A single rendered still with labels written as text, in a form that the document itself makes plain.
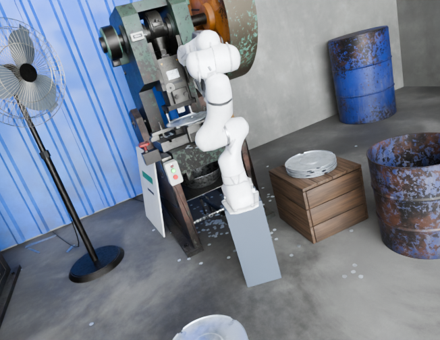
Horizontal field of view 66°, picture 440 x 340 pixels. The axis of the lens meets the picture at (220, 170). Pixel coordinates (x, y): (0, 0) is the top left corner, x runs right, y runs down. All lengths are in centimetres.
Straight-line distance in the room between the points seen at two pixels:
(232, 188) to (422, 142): 101
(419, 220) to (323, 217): 49
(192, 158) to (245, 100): 177
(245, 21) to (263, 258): 126
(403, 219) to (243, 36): 125
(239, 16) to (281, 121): 216
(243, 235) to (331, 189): 58
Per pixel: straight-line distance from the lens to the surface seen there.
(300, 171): 194
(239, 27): 201
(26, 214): 350
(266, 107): 386
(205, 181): 223
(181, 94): 215
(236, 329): 133
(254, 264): 175
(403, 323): 159
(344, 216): 206
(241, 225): 163
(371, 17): 479
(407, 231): 180
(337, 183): 195
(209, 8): 231
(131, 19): 210
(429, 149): 202
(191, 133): 212
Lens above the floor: 115
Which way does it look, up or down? 20 degrees down
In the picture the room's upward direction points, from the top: 16 degrees counter-clockwise
